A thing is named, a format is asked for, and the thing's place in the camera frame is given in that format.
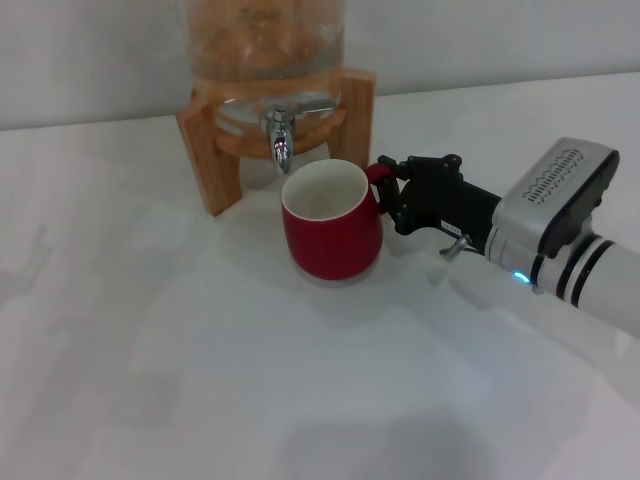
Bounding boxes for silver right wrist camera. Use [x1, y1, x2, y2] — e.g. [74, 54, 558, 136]
[492, 137, 620, 259]

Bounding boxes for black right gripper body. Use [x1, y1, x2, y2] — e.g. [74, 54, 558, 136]
[402, 154, 501, 254]

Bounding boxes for red ceramic cup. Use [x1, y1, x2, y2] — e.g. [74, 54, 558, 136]
[279, 159, 397, 282]

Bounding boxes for glass beverage dispenser jar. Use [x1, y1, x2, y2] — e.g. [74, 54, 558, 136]
[184, 0, 347, 151]

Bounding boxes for wooden dispenser stand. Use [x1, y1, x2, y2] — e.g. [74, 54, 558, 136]
[174, 67, 377, 219]

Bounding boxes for chrome dispenser faucet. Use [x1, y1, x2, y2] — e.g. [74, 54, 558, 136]
[258, 97, 336, 175]

